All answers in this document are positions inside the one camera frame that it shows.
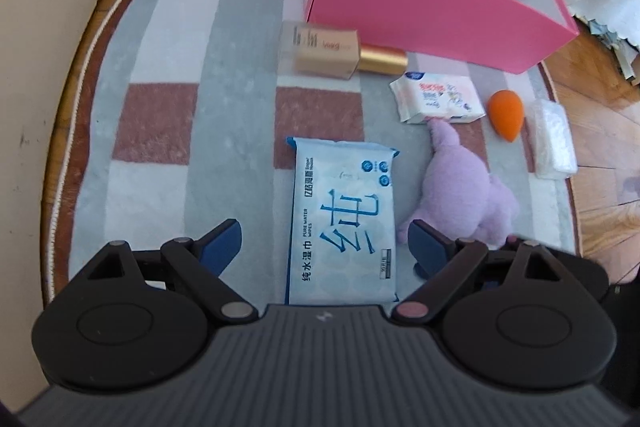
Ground cardboard scraps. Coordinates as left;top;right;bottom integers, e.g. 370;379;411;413
587;19;640;88

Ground beige wooden panel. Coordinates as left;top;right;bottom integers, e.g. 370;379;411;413
0;0;114;413

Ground beige foundation bottle gold cap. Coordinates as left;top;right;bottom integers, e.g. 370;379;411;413
278;21;408;81

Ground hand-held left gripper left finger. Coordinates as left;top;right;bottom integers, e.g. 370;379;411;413
70;218;260;325

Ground clear cotton pad pack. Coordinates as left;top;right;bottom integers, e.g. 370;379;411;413
527;99;578;180

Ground checked grey red rug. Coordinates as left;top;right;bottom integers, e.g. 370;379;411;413
42;0;583;308

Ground small white wipes pack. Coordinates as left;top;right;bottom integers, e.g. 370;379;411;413
389;69;487;125

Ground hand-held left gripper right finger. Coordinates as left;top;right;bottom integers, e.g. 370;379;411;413
391;219;609;324

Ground large blue wipes pack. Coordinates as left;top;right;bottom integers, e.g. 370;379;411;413
284;136;401;306

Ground purple plush toy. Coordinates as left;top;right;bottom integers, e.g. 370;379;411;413
397;118;521;253

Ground orange makeup sponge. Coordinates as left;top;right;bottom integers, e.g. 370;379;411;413
487;90;526;142

